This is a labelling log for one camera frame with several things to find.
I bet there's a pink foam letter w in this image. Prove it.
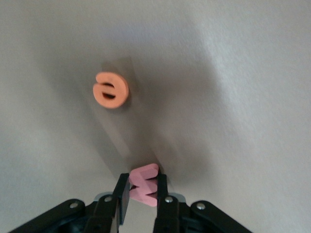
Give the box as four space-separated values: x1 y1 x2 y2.
128 163 160 207

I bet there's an orange foam letter e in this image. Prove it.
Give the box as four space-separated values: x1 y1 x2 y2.
92 71 130 109

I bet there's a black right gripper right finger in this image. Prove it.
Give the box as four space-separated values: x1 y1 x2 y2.
153 173 180 233

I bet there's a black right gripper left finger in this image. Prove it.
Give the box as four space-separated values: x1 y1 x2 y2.
85 172 131 233

